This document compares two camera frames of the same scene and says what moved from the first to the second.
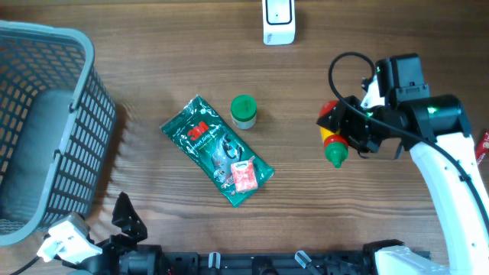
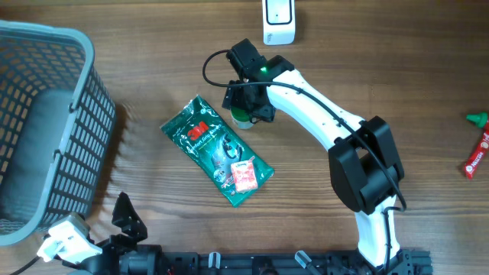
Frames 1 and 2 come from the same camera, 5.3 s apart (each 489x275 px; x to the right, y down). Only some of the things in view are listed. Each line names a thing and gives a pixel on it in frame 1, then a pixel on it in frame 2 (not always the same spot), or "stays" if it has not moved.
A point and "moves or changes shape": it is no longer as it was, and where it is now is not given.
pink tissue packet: [244, 176] stays
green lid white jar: [244, 111] stays
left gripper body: [111, 246] stays
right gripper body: [365, 131] to [238, 97]
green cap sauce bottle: [335, 144] moves or changes shape
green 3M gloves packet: [207, 139] stays
